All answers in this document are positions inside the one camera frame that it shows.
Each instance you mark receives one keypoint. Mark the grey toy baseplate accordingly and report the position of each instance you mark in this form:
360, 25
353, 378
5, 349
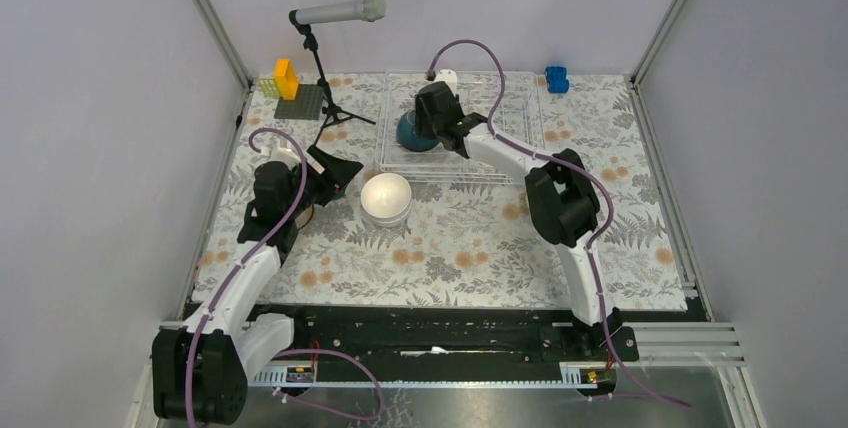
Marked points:
307, 105

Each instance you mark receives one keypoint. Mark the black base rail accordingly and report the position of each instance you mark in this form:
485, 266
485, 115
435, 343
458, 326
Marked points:
451, 345

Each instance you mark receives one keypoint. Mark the floral patterned table mat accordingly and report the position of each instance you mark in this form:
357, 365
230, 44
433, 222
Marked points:
463, 244

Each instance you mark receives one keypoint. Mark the dark blue ceramic bowl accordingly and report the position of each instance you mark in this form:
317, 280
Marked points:
406, 135

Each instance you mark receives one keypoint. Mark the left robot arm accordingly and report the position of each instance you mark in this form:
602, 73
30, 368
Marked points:
201, 370

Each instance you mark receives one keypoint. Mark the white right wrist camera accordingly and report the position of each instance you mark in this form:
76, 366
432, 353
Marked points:
449, 77

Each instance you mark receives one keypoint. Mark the black microphone tripod stand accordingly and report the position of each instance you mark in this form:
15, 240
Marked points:
333, 114

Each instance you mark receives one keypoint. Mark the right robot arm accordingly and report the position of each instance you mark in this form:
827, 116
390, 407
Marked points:
563, 205

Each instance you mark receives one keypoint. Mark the dark brown patterned bowl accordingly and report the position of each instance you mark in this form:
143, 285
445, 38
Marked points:
304, 217

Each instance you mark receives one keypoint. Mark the grey microphone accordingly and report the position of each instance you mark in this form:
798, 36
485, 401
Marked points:
356, 10

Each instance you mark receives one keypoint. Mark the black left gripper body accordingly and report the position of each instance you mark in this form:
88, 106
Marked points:
318, 187

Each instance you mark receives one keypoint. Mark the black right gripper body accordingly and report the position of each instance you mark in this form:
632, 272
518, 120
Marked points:
424, 125

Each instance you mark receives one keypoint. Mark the orange toy block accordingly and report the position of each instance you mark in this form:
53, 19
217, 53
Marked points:
286, 79

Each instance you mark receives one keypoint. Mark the blue toy block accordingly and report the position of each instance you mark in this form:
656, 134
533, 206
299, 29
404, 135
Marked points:
557, 81

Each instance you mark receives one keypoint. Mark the white ribbed bowl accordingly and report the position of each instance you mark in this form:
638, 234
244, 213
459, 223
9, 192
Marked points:
386, 199

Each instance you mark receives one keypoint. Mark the yellow-green toy block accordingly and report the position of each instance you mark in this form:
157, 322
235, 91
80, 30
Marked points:
268, 87

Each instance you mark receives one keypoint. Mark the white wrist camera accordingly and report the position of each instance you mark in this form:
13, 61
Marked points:
283, 153
449, 77

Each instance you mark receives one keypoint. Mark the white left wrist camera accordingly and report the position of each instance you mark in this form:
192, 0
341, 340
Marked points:
283, 153

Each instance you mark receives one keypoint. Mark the white wire dish rack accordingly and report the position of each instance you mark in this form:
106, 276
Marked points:
518, 117

